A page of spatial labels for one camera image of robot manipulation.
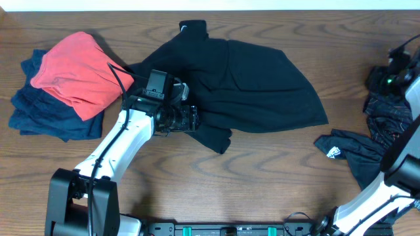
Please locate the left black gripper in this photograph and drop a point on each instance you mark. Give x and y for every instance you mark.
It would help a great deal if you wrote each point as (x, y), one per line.
(191, 118)

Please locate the plain black t-shirt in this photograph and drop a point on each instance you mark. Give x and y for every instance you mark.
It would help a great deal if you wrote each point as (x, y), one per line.
(235, 85)

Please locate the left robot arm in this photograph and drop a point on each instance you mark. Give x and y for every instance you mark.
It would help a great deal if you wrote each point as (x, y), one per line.
(84, 200)

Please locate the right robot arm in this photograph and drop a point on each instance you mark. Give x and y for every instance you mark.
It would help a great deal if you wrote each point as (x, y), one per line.
(385, 164)

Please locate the folded red garment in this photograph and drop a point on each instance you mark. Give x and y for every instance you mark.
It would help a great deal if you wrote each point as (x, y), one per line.
(77, 71)

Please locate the folded navy blue garment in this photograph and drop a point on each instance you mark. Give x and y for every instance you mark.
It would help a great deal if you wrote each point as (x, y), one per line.
(37, 112)

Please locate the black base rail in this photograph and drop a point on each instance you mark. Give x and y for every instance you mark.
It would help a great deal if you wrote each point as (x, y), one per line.
(298, 227)

